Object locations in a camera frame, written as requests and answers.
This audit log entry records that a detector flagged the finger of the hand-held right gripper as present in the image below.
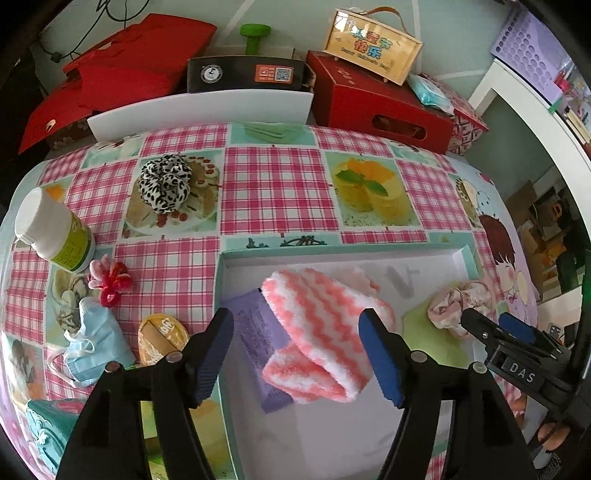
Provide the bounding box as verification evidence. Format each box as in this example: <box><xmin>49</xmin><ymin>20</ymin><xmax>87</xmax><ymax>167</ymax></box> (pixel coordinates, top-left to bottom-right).
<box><xmin>499</xmin><ymin>313</ymin><xmax>539</xmax><ymax>344</ymax></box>
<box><xmin>459</xmin><ymin>307</ymin><xmax>504</xmax><ymax>356</ymax></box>

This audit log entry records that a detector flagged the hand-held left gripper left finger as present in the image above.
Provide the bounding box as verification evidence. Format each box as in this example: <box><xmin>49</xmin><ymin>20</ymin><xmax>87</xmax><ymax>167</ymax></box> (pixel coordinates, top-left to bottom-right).
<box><xmin>55</xmin><ymin>308</ymin><xmax>235</xmax><ymax>480</ymax></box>

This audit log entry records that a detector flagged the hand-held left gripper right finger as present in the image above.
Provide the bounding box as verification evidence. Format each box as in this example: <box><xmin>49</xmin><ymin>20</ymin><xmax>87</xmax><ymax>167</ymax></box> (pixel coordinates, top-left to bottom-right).
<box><xmin>358</xmin><ymin>308</ymin><xmax>536</xmax><ymax>480</ymax></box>

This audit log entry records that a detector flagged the pink floral scrunchie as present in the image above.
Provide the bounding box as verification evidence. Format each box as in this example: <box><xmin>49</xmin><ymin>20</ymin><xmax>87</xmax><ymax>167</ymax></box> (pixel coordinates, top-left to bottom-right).
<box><xmin>427</xmin><ymin>281</ymin><xmax>494</xmax><ymax>340</ymax></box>

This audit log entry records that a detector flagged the purple wet wipe packet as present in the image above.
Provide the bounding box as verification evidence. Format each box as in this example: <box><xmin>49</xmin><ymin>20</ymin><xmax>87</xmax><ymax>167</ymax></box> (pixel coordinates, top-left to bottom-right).
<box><xmin>221</xmin><ymin>290</ymin><xmax>296</xmax><ymax>414</ymax></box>

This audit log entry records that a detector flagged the green tissue packet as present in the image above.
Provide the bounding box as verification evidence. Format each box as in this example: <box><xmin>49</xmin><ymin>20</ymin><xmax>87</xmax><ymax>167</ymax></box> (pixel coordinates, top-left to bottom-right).
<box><xmin>403</xmin><ymin>300</ymin><xmax>490</xmax><ymax>384</ymax></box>

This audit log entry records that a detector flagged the pink white striped fluffy sock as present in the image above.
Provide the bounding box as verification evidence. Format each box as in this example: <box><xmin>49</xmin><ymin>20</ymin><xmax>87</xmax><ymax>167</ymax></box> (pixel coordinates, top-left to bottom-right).
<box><xmin>261</xmin><ymin>268</ymin><xmax>396</xmax><ymax>404</ymax></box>

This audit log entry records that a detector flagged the white shallow box teal rim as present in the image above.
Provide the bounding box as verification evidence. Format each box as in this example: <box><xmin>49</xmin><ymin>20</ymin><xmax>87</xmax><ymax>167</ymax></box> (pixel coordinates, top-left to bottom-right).
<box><xmin>215</xmin><ymin>244</ymin><xmax>485</xmax><ymax>480</ymax></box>

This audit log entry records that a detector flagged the blue face mask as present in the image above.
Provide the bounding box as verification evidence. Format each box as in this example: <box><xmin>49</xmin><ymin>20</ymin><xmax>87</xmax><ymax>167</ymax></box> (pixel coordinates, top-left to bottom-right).
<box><xmin>45</xmin><ymin>298</ymin><xmax>136</xmax><ymax>388</ymax></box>

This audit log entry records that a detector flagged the teal plastic toy case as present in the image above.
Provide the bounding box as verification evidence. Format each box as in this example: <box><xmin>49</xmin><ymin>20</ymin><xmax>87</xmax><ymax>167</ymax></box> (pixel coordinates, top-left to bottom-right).
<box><xmin>25</xmin><ymin>399</ymin><xmax>93</xmax><ymax>480</ymax></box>

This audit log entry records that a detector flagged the person's right hand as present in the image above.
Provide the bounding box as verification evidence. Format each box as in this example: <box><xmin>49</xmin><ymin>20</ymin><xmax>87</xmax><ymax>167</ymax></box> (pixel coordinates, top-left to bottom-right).
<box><xmin>508</xmin><ymin>397</ymin><xmax>575</xmax><ymax>455</ymax></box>

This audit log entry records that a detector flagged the brown cardboard box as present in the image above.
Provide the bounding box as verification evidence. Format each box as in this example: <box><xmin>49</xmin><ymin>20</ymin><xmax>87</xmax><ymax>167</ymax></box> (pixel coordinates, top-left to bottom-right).
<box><xmin>504</xmin><ymin>181</ymin><xmax>541</xmax><ymax>232</ymax></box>

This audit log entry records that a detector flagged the pink checkered tablecloth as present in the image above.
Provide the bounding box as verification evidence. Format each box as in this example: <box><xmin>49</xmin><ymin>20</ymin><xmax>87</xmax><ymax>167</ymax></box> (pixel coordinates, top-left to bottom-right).
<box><xmin>0</xmin><ymin>121</ymin><xmax>541</xmax><ymax>480</ymax></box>

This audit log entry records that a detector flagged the leopard print scrunchie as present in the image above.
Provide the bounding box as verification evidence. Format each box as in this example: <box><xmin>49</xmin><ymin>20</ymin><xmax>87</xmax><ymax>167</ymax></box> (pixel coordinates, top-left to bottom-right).
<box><xmin>139</xmin><ymin>154</ymin><xmax>193</xmax><ymax>215</ymax></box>

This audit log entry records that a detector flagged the white pill bottle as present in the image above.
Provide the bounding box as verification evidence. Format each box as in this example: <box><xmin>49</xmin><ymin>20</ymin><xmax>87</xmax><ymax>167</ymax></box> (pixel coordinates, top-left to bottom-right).
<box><xmin>14</xmin><ymin>187</ymin><xmax>96</xmax><ymax>273</ymax></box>

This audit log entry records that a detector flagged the red patterned box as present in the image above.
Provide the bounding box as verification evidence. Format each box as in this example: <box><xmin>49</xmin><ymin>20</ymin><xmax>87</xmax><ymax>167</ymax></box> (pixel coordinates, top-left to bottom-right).
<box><xmin>445</xmin><ymin>99</ymin><xmax>490</xmax><ymax>158</ymax></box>

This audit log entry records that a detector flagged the white shelf unit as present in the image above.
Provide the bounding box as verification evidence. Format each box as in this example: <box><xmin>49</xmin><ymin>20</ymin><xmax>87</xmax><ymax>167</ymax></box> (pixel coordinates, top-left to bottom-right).
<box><xmin>466</xmin><ymin>58</ymin><xmax>591</xmax><ymax>185</ymax></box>

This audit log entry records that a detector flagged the colourful stationery pile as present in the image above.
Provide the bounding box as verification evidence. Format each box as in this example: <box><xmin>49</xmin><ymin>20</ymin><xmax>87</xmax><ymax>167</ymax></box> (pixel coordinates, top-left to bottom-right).
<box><xmin>549</xmin><ymin>58</ymin><xmax>591</xmax><ymax>153</ymax></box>

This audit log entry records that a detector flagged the white board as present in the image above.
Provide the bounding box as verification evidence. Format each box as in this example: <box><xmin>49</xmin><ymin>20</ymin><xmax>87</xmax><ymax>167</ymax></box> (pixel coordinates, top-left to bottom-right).
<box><xmin>87</xmin><ymin>89</ymin><xmax>314</xmax><ymax>140</ymax></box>

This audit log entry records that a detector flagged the light blue wipes pack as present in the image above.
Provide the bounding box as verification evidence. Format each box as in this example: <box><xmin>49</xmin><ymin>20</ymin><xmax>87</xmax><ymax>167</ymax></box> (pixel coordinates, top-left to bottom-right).
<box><xmin>407</xmin><ymin>74</ymin><xmax>455</xmax><ymax>114</ymax></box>

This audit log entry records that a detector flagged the black carton box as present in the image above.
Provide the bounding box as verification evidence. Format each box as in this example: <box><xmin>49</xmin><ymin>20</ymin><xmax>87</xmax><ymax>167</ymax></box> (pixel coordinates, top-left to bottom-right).
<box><xmin>186</xmin><ymin>56</ymin><xmax>315</xmax><ymax>95</ymax></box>

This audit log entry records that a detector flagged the purple perforated basket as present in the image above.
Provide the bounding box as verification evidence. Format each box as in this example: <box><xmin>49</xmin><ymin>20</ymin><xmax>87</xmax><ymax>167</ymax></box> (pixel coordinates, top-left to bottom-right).
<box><xmin>489</xmin><ymin>9</ymin><xmax>573</xmax><ymax>109</ymax></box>

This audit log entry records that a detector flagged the large red gift box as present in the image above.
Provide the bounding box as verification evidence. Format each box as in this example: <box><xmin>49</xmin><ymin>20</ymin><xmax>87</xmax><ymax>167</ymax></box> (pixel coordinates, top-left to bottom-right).
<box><xmin>18</xmin><ymin>13</ymin><xmax>218</xmax><ymax>155</ymax></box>

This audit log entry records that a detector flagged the green dumbbell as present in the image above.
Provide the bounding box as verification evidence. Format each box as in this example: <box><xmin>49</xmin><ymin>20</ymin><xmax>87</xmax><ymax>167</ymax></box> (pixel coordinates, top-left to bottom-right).
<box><xmin>240</xmin><ymin>24</ymin><xmax>276</xmax><ymax>57</ymax></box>

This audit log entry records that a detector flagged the pink red flower hair tie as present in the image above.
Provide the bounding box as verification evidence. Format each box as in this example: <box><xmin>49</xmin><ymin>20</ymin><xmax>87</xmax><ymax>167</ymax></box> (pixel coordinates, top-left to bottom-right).
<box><xmin>88</xmin><ymin>258</ymin><xmax>132</xmax><ymax>309</ymax></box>

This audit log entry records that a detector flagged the red carton with handle cutout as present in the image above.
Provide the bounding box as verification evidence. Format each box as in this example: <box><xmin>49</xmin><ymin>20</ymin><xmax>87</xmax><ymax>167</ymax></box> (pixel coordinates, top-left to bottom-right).
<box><xmin>306</xmin><ymin>51</ymin><xmax>455</xmax><ymax>155</ymax></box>

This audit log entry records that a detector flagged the wooden box with strap handle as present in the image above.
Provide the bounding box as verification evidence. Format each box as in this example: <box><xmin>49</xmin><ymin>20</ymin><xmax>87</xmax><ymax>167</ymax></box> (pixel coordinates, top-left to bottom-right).
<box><xmin>324</xmin><ymin>6</ymin><xmax>424</xmax><ymax>87</ymax></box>

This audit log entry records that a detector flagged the black power cable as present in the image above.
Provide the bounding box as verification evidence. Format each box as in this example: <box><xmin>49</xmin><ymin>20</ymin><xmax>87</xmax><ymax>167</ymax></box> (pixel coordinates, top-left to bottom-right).
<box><xmin>39</xmin><ymin>0</ymin><xmax>125</xmax><ymax>63</ymax></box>

